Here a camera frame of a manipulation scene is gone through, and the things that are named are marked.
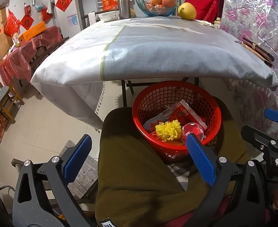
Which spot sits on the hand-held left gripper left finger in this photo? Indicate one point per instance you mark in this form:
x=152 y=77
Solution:
x=78 y=156

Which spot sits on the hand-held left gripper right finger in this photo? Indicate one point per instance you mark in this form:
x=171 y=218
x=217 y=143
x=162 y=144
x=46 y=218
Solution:
x=200 y=160

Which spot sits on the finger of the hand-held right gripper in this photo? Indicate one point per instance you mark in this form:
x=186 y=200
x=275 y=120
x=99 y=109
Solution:
x=259 y=136
x=277 y=117

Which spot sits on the clear pink ball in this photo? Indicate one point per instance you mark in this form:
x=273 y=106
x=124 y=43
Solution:
x=193 y=130

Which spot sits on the yellow paper flower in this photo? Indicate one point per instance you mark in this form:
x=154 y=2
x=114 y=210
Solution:
x=168 y=130

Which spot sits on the red snack packet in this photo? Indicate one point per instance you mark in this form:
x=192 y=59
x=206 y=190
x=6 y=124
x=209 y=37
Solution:
x=188 y=113

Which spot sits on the white plastic wrapper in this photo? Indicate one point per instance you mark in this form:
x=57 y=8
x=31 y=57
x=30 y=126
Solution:
x=158 y=119

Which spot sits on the red plastic mesh basket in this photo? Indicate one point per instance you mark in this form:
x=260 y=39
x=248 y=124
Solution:
x=153 y=94

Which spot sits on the wooden stool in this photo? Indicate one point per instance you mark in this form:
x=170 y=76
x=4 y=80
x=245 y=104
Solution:
x=87 y=170

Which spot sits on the pink garment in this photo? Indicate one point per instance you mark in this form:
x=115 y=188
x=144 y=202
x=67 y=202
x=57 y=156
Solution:
x=224 y=209

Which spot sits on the olive trousers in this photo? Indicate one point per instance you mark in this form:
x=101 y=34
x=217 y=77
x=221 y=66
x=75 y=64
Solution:
x=134 y=170

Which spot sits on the dark wooden sticks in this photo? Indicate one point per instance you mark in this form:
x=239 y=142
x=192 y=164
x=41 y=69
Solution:
x=259 y=56

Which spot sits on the wooden chair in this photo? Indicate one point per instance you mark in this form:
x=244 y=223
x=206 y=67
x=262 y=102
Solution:
x=2 y=94

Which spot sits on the floral plastic sheet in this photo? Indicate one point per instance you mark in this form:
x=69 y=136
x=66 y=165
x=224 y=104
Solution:
x=254 y=16

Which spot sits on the red plastic table cover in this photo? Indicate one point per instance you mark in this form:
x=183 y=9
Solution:
x=23 y=56

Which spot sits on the white tablecloth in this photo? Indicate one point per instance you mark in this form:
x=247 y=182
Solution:
x=165 y=52

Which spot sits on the pale paper packets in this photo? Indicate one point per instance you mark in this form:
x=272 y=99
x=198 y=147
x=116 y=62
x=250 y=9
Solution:
x=206 y=23

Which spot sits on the orange cardboard box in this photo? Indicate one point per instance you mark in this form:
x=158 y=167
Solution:
x=32 y=32

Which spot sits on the red cushion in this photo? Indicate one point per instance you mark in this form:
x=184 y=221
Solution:
x=200 y=6

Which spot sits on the white refrigerator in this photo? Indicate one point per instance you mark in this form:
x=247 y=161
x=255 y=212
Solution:
x=63 y=21

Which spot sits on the small fridge calendar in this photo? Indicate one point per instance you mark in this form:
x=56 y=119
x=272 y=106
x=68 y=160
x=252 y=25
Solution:
x=72 y=20

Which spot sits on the yellow pomelo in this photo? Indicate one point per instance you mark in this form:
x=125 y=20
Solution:
x=187 y=11

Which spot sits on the white towel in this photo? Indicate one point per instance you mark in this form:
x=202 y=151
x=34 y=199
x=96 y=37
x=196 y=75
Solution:
x=92 y=17

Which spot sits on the white ceramic bowl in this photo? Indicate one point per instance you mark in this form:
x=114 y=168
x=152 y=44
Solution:
x=109 y=16

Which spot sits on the small red diamond poster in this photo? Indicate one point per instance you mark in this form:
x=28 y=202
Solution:
x=26 y=21

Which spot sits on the red hanging paper bag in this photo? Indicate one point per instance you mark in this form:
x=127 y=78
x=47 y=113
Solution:
x=46 y=14

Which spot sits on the red plastic bag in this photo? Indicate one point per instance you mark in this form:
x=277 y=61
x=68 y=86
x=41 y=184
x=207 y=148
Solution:
x=11 y=24

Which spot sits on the red diamond fridge poster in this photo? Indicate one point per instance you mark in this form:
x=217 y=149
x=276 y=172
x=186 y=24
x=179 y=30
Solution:
x=63 y=2

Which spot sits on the glass fruit bowl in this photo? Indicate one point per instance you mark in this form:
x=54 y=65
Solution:
x=156 y=10

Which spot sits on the pale blue plastic bag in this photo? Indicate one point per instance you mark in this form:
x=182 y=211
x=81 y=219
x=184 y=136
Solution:
x=39 y=4

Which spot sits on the red gift box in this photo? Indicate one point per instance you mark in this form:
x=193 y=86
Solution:
x=109 y=2

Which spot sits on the orange fruit right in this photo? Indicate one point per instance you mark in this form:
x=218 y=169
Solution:
x=169 y=1

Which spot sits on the orange fruit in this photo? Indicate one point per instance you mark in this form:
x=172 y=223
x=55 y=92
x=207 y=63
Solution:
x=156 y=0
x=169 y=1

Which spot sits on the steel thermos bottle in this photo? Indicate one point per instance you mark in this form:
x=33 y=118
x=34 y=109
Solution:
x=124 y=3

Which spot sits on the orange fruit left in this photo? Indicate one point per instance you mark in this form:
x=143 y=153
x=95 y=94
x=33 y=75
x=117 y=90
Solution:
x=156 y=0

